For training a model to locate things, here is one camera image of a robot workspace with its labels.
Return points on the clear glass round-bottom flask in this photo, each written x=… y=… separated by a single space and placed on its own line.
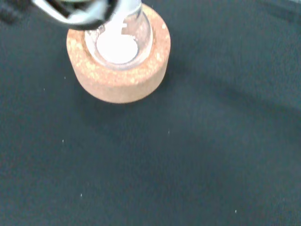
x=117 y=49

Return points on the black bench cloth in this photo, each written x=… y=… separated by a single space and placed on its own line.
x=164 y=153

